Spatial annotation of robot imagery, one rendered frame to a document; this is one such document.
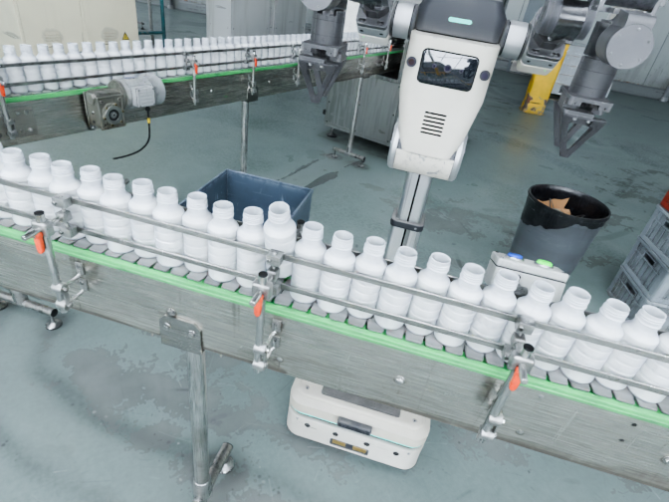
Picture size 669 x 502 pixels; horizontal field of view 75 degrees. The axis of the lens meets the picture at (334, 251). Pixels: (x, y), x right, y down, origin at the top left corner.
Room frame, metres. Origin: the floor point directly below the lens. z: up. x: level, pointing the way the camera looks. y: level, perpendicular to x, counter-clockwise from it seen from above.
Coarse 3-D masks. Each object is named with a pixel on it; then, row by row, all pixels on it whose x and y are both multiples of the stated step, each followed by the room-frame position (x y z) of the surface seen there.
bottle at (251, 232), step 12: (252, 216) 0.70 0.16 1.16; (240, 228) 0.71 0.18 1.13; (252, 228) 0.70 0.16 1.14; (240, 240) 0.69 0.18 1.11; (252, 240) 0.69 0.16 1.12; (264, 240) 0.70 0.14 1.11; (240, 252) 0.69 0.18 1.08; (252, 252) 0.69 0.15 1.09; (240, 264) 0.69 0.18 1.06; (252, 264) 0.69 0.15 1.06; (264, 264) 0.70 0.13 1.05
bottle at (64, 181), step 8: (56, 160) 0.79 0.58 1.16; (64, 160) 0.79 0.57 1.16; (56, 168) 0.76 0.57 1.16; (64, 168) 0.77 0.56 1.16; (72, 168) 0.79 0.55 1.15; (56, 176) 0.76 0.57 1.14; (64, 176) 0.76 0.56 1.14; (72, 176) 0.78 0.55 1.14; (56, 184) 0.76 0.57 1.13; (64, 184) 0.76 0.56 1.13; (72, 184) 0.77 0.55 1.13; (80, 184) 0.78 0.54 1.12; (56, 192) 0.75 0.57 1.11; (64, 192) 0.75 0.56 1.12; (72, 192) 0.76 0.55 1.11; (56, 208) 0.75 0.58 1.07; (72, 208) 0.76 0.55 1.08; (80, 208) 0.77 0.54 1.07; (72, 216) 0.75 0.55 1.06; (80, 216) 0.77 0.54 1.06; (80, 224) 0.76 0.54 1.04
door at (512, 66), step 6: (534, 0) 12.18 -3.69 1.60; (540, 0) 12.16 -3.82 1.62; (528, 6) 12.19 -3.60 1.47; (534, 6) 12.18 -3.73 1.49; (540, 6) 12.15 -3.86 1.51; (528, 12) 12.18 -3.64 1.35; (534, 12) 12.17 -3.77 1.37; (528, 18) 12.18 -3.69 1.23; (510, 60) 12.19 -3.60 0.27; (516, 60) 12.18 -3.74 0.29; (510, 66) 12.18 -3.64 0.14; (516, 66) 12.17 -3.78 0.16; (510, 72) 12.16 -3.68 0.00; (516, 72) 12.16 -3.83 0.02; (522, 72) 12.13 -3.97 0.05
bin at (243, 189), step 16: (224, 176) 1.34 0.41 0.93; (240, 176) 1.35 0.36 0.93; (256, 176) 1.34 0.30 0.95; (208, 192) 1.23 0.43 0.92; (224, 192) 1.34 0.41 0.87; (240, 192) 1.35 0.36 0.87; (256, 192) 1.34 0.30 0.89; (272, 192) 1.33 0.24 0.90; (288, 192) 1.32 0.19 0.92; (304, 192) 1.31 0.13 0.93; (208, 208) 1.23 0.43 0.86; (240, 208) 1.35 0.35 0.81; (304, 208) 1.23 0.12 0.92
